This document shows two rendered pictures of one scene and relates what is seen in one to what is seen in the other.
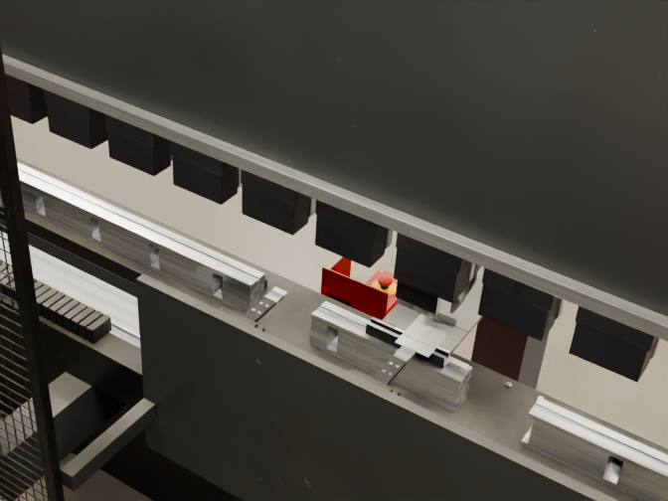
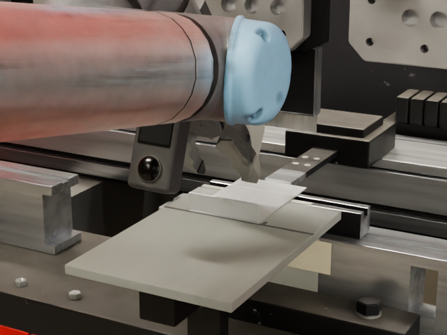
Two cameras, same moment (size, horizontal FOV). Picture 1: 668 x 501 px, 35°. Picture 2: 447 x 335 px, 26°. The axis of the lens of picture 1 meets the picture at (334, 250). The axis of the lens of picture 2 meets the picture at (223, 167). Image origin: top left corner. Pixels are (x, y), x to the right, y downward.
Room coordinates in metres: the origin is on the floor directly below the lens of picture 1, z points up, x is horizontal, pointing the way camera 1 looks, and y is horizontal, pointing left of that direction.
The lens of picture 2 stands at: (2.84, -0.29, 1.37)
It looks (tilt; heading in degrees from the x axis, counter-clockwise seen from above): 18 degrees down; 178
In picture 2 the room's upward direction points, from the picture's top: straight up
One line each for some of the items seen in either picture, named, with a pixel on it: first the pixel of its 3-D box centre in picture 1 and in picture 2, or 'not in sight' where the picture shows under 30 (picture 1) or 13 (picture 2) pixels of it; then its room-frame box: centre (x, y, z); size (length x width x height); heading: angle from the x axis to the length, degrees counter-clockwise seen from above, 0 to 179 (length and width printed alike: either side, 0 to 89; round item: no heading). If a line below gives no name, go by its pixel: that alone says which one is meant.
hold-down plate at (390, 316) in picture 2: not in sight; (283, 306); (1.86, -0.18, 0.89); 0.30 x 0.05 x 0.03; 60
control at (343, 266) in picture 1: (366, 291); not in sight; (2.26, -0.10, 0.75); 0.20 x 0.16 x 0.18; 62
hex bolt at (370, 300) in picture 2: not in sight; (368, 306); (1.91, -0.10, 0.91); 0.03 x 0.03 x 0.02
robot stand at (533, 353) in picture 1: (517, 311); not in sight; (2.67, -0.61, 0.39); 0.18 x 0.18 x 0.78; 54
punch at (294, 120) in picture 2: (418, 294); (275, 86); (1.79, -0.19, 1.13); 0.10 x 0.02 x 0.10; 60
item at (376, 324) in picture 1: (407, 342); (283, 207); (1.79, -0.18, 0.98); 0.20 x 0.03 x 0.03; 60
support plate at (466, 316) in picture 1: (443, 306); (212, 240); (1.91, -0.26, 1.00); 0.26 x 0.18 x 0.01; 150
